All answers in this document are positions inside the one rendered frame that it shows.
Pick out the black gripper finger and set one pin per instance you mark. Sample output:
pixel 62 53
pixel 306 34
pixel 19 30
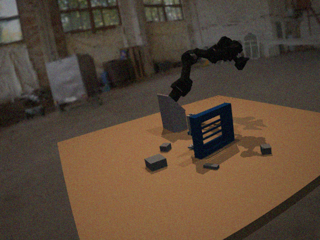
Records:
pixel 228 45
pixel 242 61

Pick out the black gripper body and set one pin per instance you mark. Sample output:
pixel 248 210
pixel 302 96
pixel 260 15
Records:
pixel 229 55

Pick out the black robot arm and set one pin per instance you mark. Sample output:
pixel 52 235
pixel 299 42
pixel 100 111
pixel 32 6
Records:
pixel 184 82

